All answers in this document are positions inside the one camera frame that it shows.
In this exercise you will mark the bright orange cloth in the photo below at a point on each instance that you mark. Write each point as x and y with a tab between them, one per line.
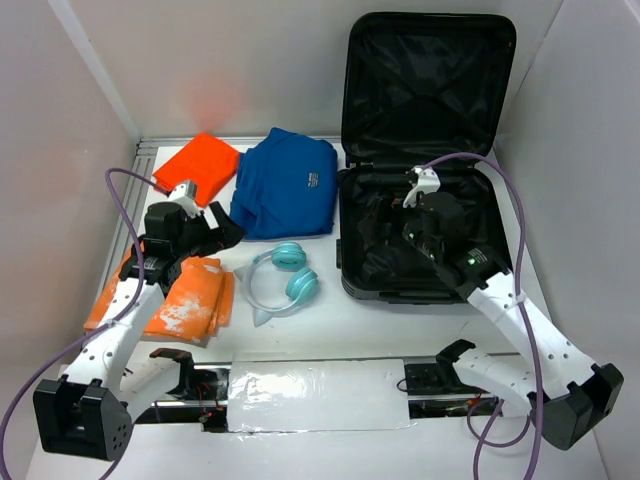
207	161

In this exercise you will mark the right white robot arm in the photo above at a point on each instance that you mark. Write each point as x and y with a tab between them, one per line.
563	390

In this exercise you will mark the orange white-speckled towel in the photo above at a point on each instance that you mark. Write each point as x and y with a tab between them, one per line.
197	305

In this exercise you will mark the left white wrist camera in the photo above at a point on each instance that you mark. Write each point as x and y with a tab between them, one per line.
184	195

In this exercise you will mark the black hard-shell suitcase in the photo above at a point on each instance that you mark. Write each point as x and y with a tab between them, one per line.
424	88

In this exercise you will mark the blue shirt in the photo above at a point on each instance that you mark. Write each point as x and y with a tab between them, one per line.
286	187

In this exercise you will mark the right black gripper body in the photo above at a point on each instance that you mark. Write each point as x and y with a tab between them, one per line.
417	210

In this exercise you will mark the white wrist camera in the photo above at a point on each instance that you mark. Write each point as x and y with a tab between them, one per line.
184	195
423	181

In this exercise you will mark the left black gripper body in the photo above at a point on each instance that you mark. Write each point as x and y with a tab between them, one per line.
191	240

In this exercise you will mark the teal cat-ear headphones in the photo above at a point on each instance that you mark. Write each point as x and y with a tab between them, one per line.
301	288

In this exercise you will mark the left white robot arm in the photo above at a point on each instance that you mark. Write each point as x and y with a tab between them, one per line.
90	410

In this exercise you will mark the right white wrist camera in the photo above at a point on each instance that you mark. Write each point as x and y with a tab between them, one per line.
423	181

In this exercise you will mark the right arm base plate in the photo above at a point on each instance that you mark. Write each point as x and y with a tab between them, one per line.
434	391

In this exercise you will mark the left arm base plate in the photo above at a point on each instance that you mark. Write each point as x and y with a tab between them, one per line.
202	402

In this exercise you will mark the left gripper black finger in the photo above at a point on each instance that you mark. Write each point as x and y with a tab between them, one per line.
223	238
222	220

